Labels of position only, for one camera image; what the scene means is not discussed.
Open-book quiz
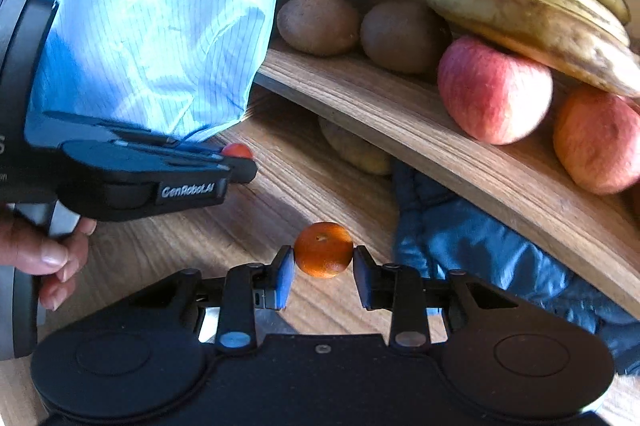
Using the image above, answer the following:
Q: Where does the dark blue jacket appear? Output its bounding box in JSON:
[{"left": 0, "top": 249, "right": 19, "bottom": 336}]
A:
[{"left": 393, "top": 160, "right": 639, "bottom": 376}]

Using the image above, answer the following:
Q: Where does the orange red apple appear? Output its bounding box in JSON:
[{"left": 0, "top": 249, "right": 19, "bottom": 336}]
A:
[{"left": 553, "top": 85, "right": 639, "bottom": 195}]

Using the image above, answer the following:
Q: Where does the potato under shelf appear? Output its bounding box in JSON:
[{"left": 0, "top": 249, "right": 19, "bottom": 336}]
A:
[{"left": 318, "top": 117, "right": 393, "bottom": 176}]

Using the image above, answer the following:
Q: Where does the spotted bottom banana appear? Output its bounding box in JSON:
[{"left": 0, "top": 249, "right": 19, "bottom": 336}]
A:
[{"left": 425, "top": 0, "right": 639, "bottom": 99}]

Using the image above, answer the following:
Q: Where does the orange tangerine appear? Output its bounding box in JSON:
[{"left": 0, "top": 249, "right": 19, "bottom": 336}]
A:
[{"left": 293, "top": 221, "right": 355, "bottom": 279}]

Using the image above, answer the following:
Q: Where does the pale red apple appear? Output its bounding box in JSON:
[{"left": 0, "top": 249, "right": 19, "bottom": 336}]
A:
[{"left": 437, "top": 36, "right": 553, "bottom": 146}]

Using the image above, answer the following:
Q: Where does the right brown kiwi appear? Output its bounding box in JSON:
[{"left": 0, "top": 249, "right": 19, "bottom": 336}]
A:
[{"left": 360, "top": 1, "right": 451, "bottom": 74}]

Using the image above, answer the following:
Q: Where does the left hand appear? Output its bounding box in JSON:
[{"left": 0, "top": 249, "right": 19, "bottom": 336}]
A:
[{"left": 0, "top": 203, "right": 96, "bottom": 311}]

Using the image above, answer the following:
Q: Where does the curved wooden shelf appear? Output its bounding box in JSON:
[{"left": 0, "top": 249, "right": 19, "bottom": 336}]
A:
[{"left": 255, "top": 37, "right": 639, "bottom": 316}]

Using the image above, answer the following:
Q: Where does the brown kiwi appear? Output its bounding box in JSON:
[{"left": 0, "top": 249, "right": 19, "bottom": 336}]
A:
[
  {"left": 277, "top": 0, "right": 360, "bottom": 56},
  {"left": 360, "top": 1, "right": 451, "bottom": 74}
]

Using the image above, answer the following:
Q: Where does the left brown kiwi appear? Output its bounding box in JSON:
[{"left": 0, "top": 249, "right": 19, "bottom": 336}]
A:
[{"left": 277, "top": 0, "right": 360, "bottom": 56}]

